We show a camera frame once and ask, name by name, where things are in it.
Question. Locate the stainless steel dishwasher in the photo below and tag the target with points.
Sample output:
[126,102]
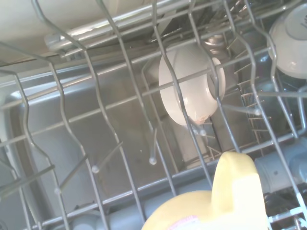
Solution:
[112,91]

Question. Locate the white bowl in rack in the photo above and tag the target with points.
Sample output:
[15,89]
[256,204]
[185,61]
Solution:
[189,95]

